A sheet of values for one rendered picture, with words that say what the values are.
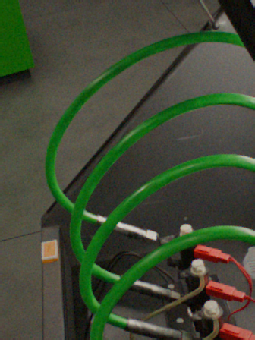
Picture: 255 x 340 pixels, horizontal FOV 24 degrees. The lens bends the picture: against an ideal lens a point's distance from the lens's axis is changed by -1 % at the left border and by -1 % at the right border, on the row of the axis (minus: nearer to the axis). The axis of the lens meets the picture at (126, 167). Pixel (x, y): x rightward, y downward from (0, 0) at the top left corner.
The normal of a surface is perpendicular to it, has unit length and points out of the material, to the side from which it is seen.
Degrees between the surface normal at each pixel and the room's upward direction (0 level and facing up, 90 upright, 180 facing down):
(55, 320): 0
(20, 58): 90
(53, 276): 0
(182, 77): 90
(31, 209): 0
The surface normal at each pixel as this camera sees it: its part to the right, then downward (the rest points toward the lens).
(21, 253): -0.14, -0.83
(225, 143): 0.12, 0.53
